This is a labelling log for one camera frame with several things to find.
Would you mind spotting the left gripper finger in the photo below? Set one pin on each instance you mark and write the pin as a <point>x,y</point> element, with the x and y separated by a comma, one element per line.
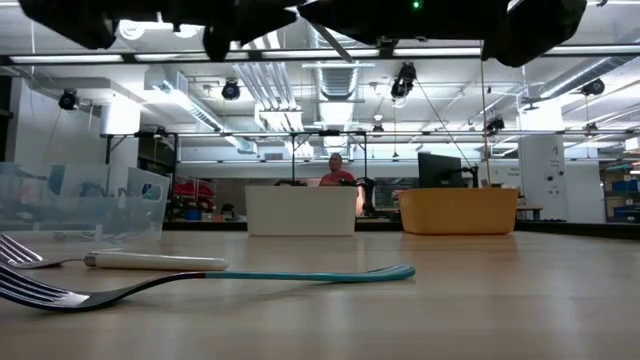
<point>247,29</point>
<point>250,7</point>

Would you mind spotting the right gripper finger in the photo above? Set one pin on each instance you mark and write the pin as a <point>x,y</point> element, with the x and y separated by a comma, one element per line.
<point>360,7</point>
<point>365,27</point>

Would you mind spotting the clear plastic bin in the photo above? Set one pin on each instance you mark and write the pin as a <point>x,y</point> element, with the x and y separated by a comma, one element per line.
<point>75,200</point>

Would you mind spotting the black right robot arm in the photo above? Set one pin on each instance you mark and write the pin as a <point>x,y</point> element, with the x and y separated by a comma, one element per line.
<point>540,30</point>

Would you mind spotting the black background robot arm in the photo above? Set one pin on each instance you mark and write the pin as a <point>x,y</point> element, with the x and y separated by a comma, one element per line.
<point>369,195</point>
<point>290,182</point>

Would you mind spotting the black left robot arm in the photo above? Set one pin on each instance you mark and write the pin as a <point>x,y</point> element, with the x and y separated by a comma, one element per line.
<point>70,20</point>

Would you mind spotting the black overhead rig bar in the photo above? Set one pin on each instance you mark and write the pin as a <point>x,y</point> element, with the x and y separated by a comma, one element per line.
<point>255,54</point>

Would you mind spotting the black ceiling spotlight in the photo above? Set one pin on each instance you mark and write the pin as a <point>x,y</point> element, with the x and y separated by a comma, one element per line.
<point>495,124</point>
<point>68,99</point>
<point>405,80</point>
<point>593,87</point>
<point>230,90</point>

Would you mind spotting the black computer monitor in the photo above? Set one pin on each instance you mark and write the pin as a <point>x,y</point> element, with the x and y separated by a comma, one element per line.
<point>440,172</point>

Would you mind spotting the person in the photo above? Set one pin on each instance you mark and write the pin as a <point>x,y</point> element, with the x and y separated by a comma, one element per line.
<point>336,177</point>

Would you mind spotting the red storage crates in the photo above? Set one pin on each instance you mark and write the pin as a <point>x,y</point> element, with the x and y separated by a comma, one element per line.
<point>192,192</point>

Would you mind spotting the white round column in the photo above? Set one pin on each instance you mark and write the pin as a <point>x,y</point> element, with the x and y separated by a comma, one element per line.
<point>542,175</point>

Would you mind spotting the white plastic bin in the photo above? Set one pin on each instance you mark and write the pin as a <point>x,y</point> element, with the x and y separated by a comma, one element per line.
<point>300,210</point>

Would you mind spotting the yellow plastic bin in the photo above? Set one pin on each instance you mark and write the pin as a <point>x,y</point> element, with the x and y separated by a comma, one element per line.
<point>460,212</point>

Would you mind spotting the shelf with blue bins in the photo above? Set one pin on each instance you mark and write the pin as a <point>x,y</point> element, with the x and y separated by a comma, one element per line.
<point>622,187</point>

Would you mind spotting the silver ventilation duct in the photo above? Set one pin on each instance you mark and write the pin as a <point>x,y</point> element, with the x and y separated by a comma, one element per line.
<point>590,70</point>
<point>337,82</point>

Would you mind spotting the white air duct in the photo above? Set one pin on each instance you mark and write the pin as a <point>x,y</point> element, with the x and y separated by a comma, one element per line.
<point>190,107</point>

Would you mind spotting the black background station frame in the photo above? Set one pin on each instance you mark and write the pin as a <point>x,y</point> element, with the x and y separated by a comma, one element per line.
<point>327,133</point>

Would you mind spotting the black aluminium table frame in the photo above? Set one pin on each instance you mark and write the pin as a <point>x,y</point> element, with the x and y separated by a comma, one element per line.
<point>600,229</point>

